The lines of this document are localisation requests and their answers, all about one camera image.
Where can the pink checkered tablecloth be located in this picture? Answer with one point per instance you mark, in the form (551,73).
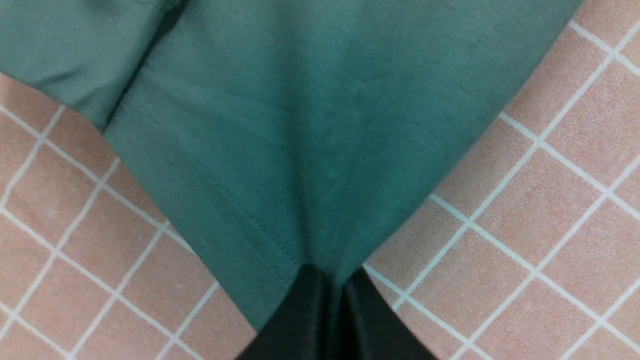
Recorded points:
(530,250)

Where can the green long-sleeve shirt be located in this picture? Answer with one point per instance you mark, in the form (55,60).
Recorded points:
(276,133)

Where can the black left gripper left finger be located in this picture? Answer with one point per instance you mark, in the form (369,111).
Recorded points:
(297,329)

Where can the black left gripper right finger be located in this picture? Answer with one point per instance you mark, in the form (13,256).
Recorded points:
(370,330)

